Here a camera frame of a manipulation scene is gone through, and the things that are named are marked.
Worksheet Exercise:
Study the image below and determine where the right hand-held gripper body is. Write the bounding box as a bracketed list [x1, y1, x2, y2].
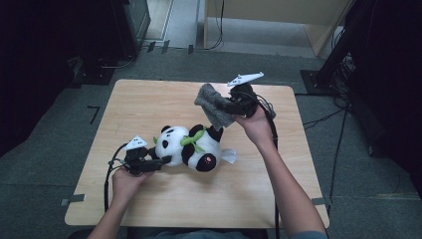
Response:
[227, 72, 265, 119]

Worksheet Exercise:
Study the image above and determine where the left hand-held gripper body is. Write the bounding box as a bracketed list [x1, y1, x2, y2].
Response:
[122, 134, 150, 176]

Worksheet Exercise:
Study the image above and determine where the grey fluffy cloth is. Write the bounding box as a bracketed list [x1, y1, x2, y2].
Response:
[193, 83, 237, 132]

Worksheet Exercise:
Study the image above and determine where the panda plush toy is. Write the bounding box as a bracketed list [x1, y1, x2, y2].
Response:
[147, 123, 238, 173]

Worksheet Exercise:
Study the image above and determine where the person's left hand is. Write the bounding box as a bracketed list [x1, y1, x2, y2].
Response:
[111, 166, 154, 203]

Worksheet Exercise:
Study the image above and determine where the person's right hand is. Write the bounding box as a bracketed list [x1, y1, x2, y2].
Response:
[232, 106, 279, 151]

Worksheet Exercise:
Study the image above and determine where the person's blue-grey clothing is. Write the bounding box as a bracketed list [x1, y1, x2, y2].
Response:
[145, 229, 328, 239]

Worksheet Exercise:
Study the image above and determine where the black metal stand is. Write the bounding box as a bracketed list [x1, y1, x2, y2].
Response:
[300, 0, 366, 98]

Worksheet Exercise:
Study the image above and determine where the black chair armrest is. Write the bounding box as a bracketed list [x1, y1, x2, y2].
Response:
[67, 229, 94, 239]

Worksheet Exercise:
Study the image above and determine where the beige wooden furniture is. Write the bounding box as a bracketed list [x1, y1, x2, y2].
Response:
[202, 0, 352, 58]

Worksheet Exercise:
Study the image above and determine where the black equipment cabinet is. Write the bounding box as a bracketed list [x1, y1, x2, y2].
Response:
[110, 0, 152, 60]

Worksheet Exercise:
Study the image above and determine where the dark curtain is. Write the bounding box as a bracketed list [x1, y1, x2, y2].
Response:
[344, 0, 422, 198]
[0, 0, 115, 157]

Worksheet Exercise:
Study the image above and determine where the left hand-held gripper cable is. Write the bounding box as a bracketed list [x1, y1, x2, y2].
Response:
[104, 142, 131, 213]

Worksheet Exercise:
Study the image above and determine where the hand-held gripper cable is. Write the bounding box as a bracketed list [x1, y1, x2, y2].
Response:
[104, 142, 131, 213]
[247, 92, 282, 239]

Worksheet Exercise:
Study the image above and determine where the right hand-held gripper cable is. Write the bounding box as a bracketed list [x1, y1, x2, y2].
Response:
[247, 92, 282, 239]

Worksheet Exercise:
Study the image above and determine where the black hanging cable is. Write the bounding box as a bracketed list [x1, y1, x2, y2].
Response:
[195, 0, 225, 52]

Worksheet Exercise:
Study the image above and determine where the black stand base plate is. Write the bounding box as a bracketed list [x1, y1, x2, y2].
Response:
[70, 56, 116, 88]

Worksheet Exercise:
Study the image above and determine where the tangled cable bundle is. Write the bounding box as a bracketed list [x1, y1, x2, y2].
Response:
[331, 53, 356, 111]

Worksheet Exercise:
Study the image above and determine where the long black floor cable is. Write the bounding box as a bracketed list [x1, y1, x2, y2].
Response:
[327, 108, 350, 213]

